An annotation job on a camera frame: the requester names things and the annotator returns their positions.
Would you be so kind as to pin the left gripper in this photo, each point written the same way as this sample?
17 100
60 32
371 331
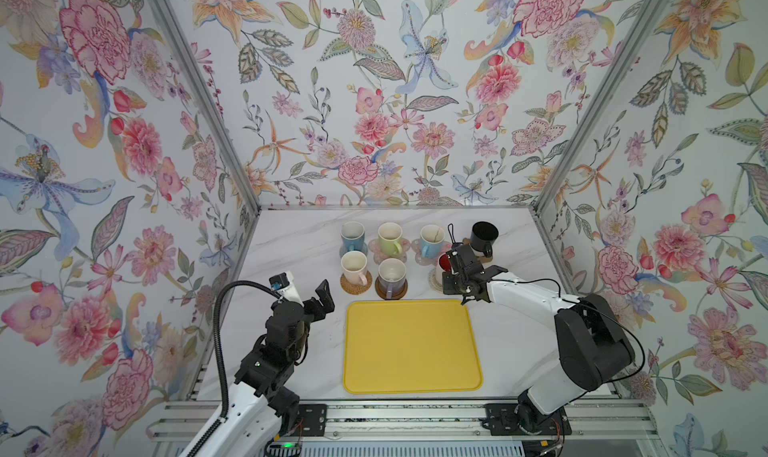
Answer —
309 307

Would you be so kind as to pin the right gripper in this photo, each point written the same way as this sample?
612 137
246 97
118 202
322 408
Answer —
462 277

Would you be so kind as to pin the cork paw print coaster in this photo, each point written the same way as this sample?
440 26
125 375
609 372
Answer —
479 255

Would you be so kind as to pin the red interior white mug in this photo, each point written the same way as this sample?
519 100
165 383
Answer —
445 263

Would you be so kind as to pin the colourful woven round coaster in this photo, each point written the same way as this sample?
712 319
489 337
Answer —
435 280

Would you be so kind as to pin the black mug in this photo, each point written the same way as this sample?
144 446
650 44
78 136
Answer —
483 236

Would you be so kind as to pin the woven rattan round coaster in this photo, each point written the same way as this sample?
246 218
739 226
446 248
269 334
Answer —
355 289

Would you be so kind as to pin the blue handle mug front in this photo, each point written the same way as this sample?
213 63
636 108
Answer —
432 241

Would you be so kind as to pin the pink handle mug front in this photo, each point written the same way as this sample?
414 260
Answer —
354 266

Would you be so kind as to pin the brown wooden round coaster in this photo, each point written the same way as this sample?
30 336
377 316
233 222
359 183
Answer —
388 290

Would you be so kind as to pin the grey round coaster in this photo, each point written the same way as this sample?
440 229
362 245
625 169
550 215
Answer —
357 246

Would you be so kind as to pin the purple mug back row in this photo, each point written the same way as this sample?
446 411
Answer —
392 270

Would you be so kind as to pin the blue mug back row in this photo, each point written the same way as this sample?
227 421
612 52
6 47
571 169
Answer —
352 231

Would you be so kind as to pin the green handle mug front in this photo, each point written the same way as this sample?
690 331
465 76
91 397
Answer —
390 236

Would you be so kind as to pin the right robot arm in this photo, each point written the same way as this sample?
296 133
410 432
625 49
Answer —
593 347

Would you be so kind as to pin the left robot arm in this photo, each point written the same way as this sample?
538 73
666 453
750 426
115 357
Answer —
256 406

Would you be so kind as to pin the pink flower coaster right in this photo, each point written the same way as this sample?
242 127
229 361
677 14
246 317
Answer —
420 259

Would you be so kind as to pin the pink flower coaster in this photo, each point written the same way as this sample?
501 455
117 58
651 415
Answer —
379 257
420 259

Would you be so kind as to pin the pink flower coaster left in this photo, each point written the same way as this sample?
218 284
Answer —
379 257

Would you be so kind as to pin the yellow tray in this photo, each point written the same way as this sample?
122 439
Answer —
408 347

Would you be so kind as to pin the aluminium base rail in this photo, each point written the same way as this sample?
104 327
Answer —
589 418

